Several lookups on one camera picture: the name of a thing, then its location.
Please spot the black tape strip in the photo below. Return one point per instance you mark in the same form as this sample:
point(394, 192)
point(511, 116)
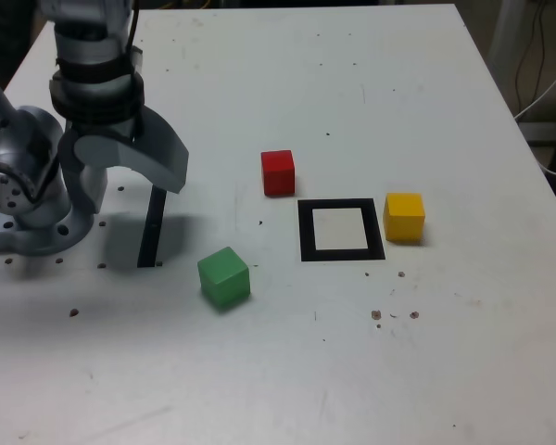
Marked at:
point(148, 241)

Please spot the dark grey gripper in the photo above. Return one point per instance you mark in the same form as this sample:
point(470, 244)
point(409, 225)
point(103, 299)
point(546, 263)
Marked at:
point(116, 127)

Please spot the green cube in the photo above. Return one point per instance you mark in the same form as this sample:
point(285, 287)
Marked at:
point(223, 278)

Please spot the black tape square outline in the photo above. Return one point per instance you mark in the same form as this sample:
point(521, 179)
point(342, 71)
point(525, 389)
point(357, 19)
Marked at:
point(306, 232)

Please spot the red cube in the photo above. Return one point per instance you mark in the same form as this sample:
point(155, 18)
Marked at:
point(278, 174)

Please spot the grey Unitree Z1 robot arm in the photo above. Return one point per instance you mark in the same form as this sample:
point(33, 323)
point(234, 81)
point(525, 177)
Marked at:
point(25, 134)

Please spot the yellow cube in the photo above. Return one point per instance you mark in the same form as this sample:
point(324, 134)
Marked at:
point(403, 218)

